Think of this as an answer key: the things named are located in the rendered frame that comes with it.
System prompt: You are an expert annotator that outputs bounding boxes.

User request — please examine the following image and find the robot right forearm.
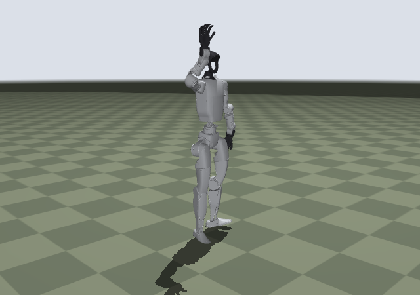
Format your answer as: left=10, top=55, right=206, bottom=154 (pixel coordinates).
left=186, top=49, right=210, bottom=77

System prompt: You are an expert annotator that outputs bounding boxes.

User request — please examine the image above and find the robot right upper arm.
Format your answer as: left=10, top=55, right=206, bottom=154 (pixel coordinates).
left=185, top=74, right=206, bottom=94

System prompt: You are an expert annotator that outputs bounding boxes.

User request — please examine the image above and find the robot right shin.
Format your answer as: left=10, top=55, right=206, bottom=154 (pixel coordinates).
left=193, top=187, right=207, bottom=234

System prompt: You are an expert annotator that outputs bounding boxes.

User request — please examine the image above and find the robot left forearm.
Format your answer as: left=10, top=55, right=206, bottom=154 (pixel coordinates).
left=224, top=111, right=236, bottom=135

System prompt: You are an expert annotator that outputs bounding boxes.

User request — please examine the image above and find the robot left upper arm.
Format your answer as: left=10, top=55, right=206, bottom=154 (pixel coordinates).
left=222, top=80, right=234, bottom=114

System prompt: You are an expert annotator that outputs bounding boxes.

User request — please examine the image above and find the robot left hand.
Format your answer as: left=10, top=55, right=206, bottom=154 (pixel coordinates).
left=224, top=130, right=235, bottom=150

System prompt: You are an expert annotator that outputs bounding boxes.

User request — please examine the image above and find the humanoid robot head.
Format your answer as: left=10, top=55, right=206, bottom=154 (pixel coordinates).
left=202, top=51, right=220, bottom=80

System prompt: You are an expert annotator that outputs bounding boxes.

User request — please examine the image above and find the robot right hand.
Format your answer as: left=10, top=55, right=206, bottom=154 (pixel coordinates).
left=199, top=24, right=215, bottom=56

